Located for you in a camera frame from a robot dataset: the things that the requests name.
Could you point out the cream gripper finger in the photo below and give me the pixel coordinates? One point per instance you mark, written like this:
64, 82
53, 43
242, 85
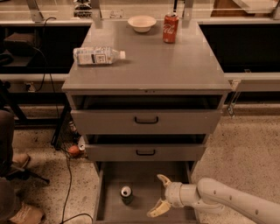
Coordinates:
166, 181
161, 207

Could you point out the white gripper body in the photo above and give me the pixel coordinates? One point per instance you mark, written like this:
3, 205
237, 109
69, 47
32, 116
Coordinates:
174, 194

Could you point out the green soda can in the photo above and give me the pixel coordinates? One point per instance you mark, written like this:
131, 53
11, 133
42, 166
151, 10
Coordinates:
126, 195

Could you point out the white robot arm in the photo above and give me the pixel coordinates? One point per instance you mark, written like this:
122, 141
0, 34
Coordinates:
211, 196

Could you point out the grey bottom drawer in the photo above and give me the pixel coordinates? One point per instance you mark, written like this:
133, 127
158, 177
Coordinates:
147, 189

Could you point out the grey drawer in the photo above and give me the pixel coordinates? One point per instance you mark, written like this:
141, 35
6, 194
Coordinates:
147, 114
147, 189
114, 148

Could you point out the grey drawer cabinet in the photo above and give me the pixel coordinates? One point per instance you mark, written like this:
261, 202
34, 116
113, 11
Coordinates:
151, 67

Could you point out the grey middle drawer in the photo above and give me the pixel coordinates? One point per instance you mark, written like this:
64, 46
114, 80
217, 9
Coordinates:
114, 148

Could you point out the grey top drawer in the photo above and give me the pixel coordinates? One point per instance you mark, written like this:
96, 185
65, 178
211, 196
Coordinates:
147, 114

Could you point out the red Coca-Cola can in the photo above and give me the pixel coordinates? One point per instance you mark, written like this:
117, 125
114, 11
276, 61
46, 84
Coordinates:
170, 27

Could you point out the orange ball on floor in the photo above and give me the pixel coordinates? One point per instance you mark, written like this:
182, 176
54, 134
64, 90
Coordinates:
74, 151

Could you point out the tan shoe near front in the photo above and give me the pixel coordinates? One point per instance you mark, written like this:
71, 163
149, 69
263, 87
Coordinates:
28, 214

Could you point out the clear plastic water bottle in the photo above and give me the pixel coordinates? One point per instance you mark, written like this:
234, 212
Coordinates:
98, 55

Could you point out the tan shoe further back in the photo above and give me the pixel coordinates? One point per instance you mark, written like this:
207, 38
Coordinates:
21, 159

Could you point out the person's trouser leg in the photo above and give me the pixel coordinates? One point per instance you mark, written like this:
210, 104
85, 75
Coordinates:
9, 203

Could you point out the white ceramic bowl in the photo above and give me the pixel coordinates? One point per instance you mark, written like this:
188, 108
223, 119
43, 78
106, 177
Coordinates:
141, 24

